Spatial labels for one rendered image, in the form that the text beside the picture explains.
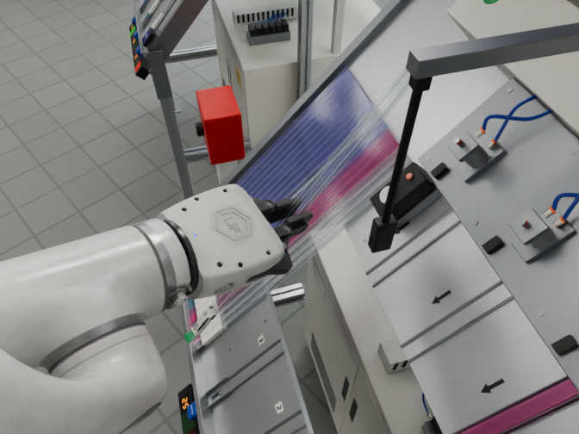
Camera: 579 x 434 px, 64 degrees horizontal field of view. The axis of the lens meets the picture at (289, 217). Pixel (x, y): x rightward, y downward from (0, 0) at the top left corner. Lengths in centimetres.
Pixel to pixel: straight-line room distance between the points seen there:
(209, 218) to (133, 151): 197
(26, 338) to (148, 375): 9
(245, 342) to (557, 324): 49
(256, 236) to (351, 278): 64
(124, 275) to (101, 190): 188
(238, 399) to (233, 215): 40
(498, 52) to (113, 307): 34
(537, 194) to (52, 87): 278
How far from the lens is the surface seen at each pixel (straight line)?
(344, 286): 107
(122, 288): 39
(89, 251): 39
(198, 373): 87
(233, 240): 45
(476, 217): 52
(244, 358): 79
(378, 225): 47
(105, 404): 33
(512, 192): 52
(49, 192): 236
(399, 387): 98
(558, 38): 41
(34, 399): 30
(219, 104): 127
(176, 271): 41
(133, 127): 256
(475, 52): 37
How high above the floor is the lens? 152
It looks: 50 degrees down
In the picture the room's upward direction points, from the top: straight up
